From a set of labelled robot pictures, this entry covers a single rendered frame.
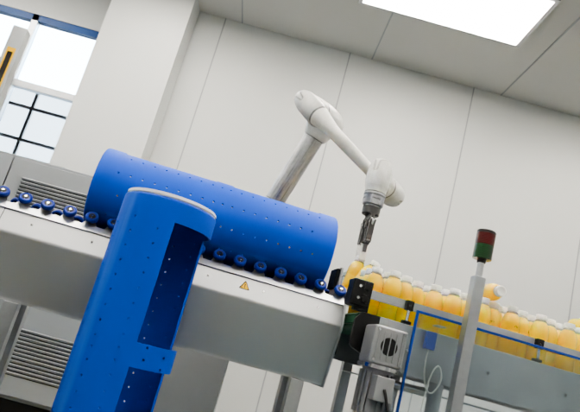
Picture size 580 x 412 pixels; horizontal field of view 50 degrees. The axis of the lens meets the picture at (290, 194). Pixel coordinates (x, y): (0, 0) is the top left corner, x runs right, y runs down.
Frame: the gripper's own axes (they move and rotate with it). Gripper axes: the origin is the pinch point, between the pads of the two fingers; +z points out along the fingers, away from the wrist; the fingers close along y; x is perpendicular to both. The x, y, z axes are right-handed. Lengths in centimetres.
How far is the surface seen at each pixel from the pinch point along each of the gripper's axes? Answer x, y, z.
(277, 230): -40, 31, 7
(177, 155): -100, -268, -91
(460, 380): 26, 54, 41
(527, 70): 152, -186, -223
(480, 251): 24, 55, -1
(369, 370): -3, 50, 46
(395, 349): 4, 52, 37
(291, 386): -21, 26, 57
